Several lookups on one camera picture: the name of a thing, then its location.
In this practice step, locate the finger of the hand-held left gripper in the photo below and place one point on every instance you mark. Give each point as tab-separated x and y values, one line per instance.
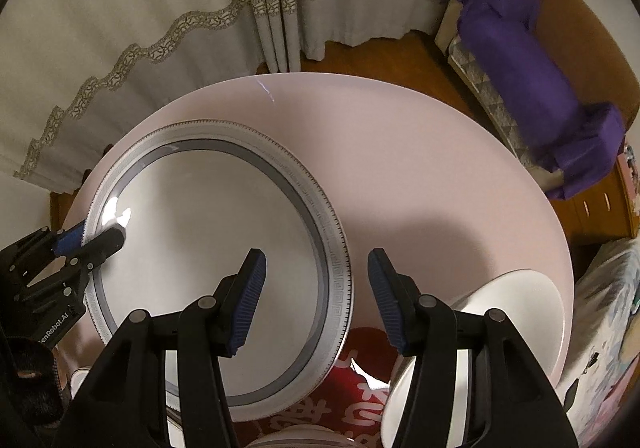
102	245
70	239

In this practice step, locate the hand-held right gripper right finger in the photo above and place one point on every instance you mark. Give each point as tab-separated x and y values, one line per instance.
387	303

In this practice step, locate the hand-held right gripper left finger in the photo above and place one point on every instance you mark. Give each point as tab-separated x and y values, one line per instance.
247	300

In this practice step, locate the grey-rimmed patterned plate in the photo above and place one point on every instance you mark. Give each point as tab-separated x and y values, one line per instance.
210	228

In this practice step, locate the round pink printed table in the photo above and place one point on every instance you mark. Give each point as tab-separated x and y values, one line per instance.
410	152

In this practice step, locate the bed with printed sheet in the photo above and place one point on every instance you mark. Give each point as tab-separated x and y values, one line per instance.
605	328

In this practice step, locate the wooden nightstand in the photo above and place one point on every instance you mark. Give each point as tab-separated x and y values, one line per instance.
595	208

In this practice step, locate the patterned white seat cover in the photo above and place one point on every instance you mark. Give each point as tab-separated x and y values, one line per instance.
480	82

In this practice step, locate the purple blanket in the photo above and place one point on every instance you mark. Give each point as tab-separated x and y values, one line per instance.
515	62

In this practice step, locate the brown armchair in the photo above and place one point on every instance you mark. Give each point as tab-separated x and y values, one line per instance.
590	27

